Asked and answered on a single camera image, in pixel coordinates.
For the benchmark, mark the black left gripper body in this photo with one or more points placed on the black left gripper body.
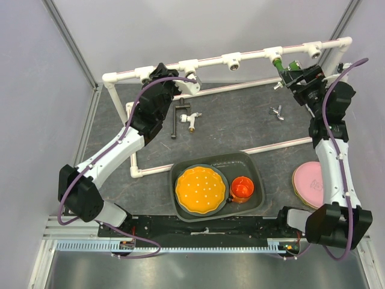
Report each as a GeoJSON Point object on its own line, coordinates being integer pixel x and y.
{"type": "Point", "coordinates": [171, 91]}

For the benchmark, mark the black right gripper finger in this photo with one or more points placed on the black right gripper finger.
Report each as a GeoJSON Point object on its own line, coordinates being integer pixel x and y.
{"type": "Point", "coordinates": [313, 72]}
{"type": "Point", "coordinates": [294, 77]}

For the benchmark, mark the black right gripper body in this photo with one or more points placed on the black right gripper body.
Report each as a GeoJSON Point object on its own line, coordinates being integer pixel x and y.
{"type": "Point", "coordinates": [313, 94]}

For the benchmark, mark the green plastic water faucet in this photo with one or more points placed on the green plastic water faucet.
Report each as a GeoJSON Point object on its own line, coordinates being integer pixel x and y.
{"type": "Point", "coordinates": [277, 63]}

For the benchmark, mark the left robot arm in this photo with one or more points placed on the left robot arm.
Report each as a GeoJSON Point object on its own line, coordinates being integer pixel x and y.
{"type": "Point", "coordinates": [78, 187]}

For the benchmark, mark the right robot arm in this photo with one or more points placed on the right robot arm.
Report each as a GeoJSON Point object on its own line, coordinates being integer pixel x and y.
{"type": "Point", "coordinates": [340, 221]}

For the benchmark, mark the dark bronze faucet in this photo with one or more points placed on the dark bronze faucet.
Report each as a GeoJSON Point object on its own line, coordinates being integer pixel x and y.
{"type": "Point", "coordinates": [181, 105]}

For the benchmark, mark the white plastic faucet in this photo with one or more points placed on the white plastic faucet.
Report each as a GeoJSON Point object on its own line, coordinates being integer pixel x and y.
{"type": "Point", "coordinates": [184, 118]}

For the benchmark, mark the chrome metal faucet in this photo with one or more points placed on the chrome metal faucet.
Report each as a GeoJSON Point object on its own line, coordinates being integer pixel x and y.
{"type": "Point", "coordinates": [277, 111]}

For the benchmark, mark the green plate under pink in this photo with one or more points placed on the green plate under pink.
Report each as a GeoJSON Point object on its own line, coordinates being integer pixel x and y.
{"type": "Point", "coordinates": [308, 196]}

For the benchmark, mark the dark grey plastic tray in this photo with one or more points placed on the dark grey plastic tray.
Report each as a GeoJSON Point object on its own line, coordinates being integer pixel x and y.
{"type": "Point", "coordinates": [229, 166]}

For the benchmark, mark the grey plate under yellow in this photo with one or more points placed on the grey plate under yellow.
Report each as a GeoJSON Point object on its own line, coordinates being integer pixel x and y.
{"type": "Point", "coordinates": [224, 195]}

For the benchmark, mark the yellow dotted plate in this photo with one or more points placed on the yellow dotted plate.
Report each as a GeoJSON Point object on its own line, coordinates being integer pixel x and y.
{"type": "Point", "coordinates": [201, 190]}

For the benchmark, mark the orange mug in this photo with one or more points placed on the orange mug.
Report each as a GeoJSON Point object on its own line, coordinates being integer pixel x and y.
{"type": "Point", "coordinates": [241, 190]}

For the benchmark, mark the white PVC pipe frame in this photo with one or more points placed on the white PVC pipe frame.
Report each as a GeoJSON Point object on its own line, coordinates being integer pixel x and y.
{"type": "Point", "coordinates": [225, 95]}

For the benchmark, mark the aluminium frame post right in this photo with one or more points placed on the aluminium frame post right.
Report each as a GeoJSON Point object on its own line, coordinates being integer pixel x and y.
{"type": "Point", "coordinates": [331, 57]}

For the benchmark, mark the aluminium frame post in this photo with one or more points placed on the aluminium frame post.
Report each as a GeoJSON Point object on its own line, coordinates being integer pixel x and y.
{"type": "Point", "coordinates": [331, 57]}
{"type": "Point", "coordinates": [70, 41]}

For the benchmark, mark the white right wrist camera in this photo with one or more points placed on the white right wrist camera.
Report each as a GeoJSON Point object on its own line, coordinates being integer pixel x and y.
{"type": "Point", "coordinates": [339, 69]}

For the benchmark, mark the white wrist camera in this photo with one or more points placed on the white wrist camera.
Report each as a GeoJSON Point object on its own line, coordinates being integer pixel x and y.
{"type": "Point", "coordinates": [339, 69]}
{"type": "Point", "coordinates": [189, 88]}

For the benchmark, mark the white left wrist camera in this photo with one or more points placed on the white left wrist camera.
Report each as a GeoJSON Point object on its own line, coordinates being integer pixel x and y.
{"type": "Point", "coordinates": [189, 88]}

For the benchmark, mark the aluminium frame post left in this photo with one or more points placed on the aluminium frame post left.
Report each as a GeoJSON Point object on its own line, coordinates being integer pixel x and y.
{"type": "Point", "coordinates": [70, 41]}

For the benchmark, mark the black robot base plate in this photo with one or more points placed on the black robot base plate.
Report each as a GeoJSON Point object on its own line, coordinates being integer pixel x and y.
{"type": "Point", "coordinates": [153, 226]}

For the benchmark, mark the light blue cable duct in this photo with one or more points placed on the light blue cable duct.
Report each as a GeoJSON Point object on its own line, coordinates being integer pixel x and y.
{"type": "Point", "coordinates": [118, 246]}

